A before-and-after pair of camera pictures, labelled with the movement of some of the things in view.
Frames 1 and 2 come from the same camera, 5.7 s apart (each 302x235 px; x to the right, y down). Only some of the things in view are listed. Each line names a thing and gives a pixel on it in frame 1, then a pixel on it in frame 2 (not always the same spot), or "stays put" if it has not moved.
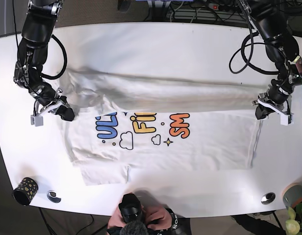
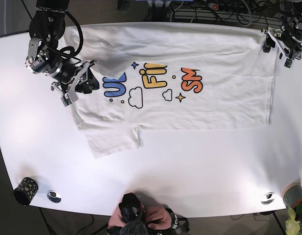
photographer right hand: [116, 220] stays put
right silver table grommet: [268, 198] stays put
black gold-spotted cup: [26, 191] stays put
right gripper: [47, 97] -> [78, 83]
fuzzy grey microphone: [135, 227] stays put
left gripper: [275, 98] -> [289, 45]
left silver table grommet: [51, 195] stays put
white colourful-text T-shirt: [123, 118] -> [170, 76]
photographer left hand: [159, 218] stays put
